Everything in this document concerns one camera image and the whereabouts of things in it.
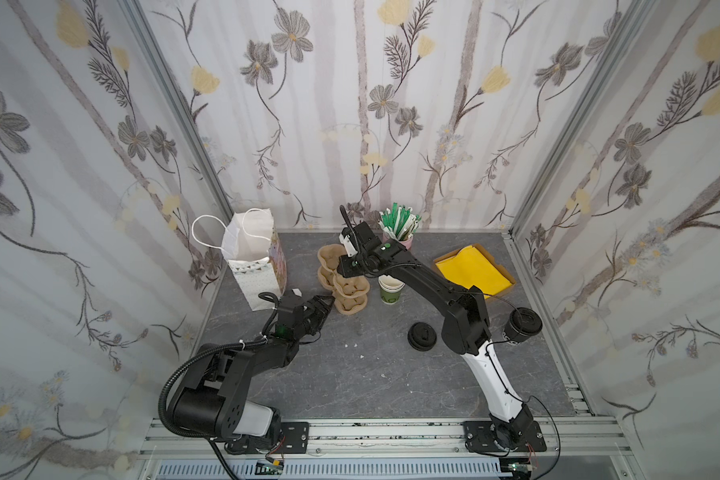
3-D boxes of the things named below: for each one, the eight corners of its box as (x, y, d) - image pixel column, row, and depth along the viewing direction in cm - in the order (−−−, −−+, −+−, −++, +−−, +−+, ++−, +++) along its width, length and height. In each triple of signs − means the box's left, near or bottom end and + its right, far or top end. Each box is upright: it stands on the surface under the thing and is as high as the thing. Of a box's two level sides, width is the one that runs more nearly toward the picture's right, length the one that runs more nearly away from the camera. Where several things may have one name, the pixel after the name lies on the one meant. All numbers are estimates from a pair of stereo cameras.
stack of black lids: (408, 351, 91) (410, 346, 88) (406, 327, 96) (408, 322, 93) (436, 351, 91) (438, 346, 88) (432, 327, 96) (434, 322, 93)
